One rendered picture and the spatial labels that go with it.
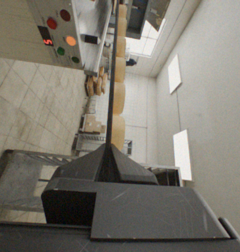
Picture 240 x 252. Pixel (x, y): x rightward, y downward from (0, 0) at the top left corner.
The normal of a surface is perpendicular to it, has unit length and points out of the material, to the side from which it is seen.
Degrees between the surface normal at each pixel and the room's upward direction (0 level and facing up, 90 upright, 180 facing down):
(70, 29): 90
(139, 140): 90
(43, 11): 90
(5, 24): 90
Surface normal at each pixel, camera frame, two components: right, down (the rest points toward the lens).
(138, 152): 0.14, -0.33
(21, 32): -0.08, 0.92
